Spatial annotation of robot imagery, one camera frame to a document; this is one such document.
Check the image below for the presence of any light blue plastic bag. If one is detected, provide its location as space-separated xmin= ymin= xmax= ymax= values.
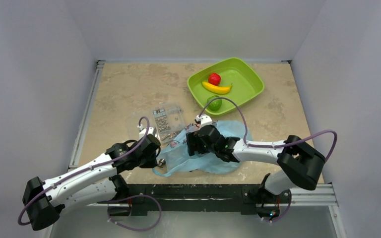
xmin=152 ymin=120 xmax=245 ymax=177

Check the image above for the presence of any green fake fruit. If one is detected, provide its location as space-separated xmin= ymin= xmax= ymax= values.
xmin=206 ymin=95 xmax=222 ymax=112

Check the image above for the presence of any yellow fake fruit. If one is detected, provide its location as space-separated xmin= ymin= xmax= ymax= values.
xmin=201 ymin=81 xmax=233 ymax=95

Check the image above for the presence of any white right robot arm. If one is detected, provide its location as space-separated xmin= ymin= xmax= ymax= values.
xmin=186 ymin=125 xmax=325 ymax=202

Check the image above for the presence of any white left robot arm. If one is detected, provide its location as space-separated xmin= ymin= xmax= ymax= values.
xmin=17 ymin=134 xmax=161 ymax=231

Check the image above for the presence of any red fake fruit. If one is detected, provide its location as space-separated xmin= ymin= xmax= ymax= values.
xmin=208 ymin=73 xmax=221 ymax=86

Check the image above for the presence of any black metal clamp tool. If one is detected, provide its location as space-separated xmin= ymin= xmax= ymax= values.
xmin=157 ymin=159 xmax=166 ymax=168

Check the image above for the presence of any clear plastic screw box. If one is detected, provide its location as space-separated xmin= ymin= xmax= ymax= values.
xmin=127 ymin=104 xmax=189 ymax=145

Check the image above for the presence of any green plastic tray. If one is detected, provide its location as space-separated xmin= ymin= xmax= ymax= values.
xmin=187 ymin=58 xmax=265 ymax=116

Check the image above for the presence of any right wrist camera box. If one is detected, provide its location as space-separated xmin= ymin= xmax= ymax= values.
xmin=194 ymin=114 xmax=213 ymax=128

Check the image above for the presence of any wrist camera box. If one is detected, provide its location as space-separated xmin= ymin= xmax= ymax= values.
xmin=194 ymin=114 xmax=213 ymax=128
xmin=138 ymin=126 xmax=159 ymax=141

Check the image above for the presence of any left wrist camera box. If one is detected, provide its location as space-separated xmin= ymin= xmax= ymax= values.
xmin=138 ymin=126 xmax=159 ymax=141

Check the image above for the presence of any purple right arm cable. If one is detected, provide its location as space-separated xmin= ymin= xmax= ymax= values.
xmin=198 ymin=97 xmax=338 ymax=163

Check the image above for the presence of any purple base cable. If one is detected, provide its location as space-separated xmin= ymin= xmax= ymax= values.
xmin=107 ymin=191 xmax=164 ymax=231

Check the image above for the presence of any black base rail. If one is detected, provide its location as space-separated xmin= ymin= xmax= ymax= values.
xmin=107 ymin=184 xmax=291 ymax=218

